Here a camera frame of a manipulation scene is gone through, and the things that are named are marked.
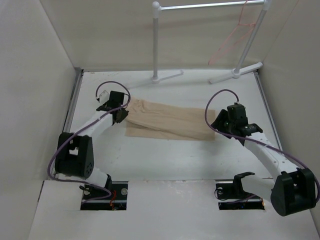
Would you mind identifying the beige trousers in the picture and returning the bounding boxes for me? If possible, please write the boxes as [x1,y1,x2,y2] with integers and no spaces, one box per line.
[125,98,215,142]

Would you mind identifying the pink wire hanger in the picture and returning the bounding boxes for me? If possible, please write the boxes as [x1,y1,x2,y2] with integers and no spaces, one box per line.
[208,0,257,66]

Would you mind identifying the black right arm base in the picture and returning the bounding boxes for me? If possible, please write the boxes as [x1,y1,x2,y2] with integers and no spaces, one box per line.
[214,172,265,211]

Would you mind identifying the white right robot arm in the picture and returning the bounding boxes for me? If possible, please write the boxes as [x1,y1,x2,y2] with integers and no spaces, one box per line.
[210,103,317,217]

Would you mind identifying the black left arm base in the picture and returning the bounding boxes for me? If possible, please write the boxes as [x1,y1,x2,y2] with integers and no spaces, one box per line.
[79,176,129,211]

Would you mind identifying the white clothes rack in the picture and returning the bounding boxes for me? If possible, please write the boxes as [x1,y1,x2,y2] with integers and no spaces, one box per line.
[124,0,273,90]

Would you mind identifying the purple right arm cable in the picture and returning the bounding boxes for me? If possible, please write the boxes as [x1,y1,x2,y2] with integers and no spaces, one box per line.
[204,88,320,196]

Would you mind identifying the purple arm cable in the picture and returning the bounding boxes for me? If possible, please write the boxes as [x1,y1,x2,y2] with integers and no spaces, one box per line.
[46,80,132,201]
[204,88,320,196]

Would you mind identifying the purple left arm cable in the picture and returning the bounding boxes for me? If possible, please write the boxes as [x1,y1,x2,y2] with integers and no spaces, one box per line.
[46,80,132,201]

